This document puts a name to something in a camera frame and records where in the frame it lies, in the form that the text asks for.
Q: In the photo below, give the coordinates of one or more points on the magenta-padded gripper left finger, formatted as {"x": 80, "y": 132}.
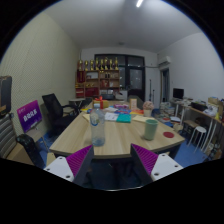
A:
{"x": 59, "y": 166}

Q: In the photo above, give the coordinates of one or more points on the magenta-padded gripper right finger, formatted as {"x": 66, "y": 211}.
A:
{"x": 165, "y": 166}

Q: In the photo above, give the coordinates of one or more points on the clear plastic water bottle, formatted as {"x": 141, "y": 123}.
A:
{"x": 97, "y": 131}

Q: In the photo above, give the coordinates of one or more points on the flat round red coaster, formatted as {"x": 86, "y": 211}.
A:
{"x": 168, "y": 135}

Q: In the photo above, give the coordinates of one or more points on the green plastic cup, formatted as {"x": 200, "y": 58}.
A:
{"x": 150, "y": 130}

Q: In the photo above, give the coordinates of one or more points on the wooden stool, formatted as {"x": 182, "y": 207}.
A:
{"x": 190, "y": 123}

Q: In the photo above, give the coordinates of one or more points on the white round stool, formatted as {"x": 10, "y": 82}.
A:
{"x": 200, "y": 129}

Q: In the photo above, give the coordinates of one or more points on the pale yellow notebook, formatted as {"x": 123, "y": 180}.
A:
{"x": 141, "y": 118}

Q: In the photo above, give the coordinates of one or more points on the stack of books on floor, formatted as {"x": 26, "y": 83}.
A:
{"x": 168, "y": 111}

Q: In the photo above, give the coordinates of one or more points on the black office chair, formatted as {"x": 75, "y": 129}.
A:
{"x": 55, "y": 111}

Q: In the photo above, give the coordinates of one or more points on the cream notebook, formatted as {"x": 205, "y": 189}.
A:
{"x": 86, "y": 117}

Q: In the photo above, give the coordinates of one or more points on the purple sign board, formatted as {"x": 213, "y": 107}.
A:
{"x": 29, "y": 116}

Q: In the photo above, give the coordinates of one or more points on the orange book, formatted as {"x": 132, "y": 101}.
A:
{"x": 136, "y": 112}

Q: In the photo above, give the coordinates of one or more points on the pink flowers in white pot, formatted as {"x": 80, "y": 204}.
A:
{"x": 148, "y": 106}

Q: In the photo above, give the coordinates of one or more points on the teal notebook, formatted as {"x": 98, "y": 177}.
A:
{"x": 123, "y": 118}

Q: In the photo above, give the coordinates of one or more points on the long wooden side desk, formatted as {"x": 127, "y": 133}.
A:
{"x": 203, "y": 115}

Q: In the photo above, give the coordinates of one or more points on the black device on desk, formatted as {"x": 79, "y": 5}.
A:
{"x": 199, "y": 106}

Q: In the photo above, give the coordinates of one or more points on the small orange carton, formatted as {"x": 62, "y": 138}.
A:
{"x": 133, "y": 104}

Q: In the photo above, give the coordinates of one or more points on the blue book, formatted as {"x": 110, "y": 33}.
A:
{"x": 122, "y": 110}

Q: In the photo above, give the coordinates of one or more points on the white open book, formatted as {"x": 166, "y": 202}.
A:
{"x": 111, "y": 116}

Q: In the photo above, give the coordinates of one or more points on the yellow gift box red ribbon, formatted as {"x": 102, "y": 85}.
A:
{"x": 96, "y": 103}

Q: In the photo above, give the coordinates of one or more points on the black computer monitor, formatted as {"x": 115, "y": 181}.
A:
{"x": 178, "y": 93}

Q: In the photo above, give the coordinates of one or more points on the pink patterned box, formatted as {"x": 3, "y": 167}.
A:
{"x": 121, "y": 106}

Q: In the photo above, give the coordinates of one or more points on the black tripod stand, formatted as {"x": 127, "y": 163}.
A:
{"x": 150, "y": 91}

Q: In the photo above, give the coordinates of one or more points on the brown cardboard box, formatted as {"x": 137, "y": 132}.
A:
{"x": 215, "y": 101}

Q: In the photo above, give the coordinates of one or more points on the wooden shelf unit with trophies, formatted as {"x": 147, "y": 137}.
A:
{"x": 96, "y": 83}

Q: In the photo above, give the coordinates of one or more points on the black-framed glass door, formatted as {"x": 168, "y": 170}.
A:
{"x": 135, "y": 78}

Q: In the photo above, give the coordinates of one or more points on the ceiling tube light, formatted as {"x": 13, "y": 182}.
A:
{"x": 139, "y": 3}

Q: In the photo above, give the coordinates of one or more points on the white wall air conditioner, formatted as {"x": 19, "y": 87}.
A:
{"x": 164, "y": 61}

